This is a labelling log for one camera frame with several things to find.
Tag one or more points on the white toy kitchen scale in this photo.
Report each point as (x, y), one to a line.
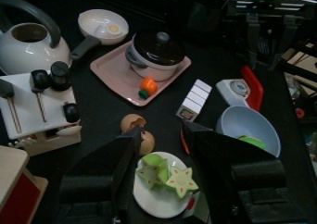
(233, 90)

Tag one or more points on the wooden drawer cabinet red front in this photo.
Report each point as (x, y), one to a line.
(13, 184)

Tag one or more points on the toy fried egg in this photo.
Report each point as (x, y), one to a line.
(113, 29)

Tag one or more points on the pink plastic tray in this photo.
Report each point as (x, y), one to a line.
(113, 73)

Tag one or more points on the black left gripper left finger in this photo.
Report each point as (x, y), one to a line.
(100, 172)

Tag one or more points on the white toy toaster black knobs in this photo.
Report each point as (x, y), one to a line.
(31, 110)

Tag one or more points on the red toy spatula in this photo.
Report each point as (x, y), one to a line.
(255, 89)

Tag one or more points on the white rectangular toy box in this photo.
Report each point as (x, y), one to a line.
(196, 99)

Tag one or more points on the white round plate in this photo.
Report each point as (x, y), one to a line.
(159, 203)

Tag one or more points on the green toy food piece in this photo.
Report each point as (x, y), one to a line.
(253, 140)

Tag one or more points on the white toy cooking pot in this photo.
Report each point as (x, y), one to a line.
(154, 70)

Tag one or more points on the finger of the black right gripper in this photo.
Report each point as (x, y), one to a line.
(253, 39)
(284, 39)

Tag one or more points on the dark pot lid with knob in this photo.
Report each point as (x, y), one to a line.
(159, 50)

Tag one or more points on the brown toy eggshell half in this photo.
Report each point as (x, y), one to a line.
(132, 121)
(148, 143)

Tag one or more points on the green toy starfruit slice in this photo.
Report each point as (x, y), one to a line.
(181, 182)
(152, 170)

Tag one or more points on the light blue bowl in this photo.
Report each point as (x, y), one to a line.
(248, 124)

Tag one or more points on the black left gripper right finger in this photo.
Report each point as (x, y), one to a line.
(236, 178)

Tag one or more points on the thin orange stick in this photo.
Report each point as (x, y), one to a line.
(185, 143)

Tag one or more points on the orange toy carrot piece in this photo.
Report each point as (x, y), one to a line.
(149, 85)

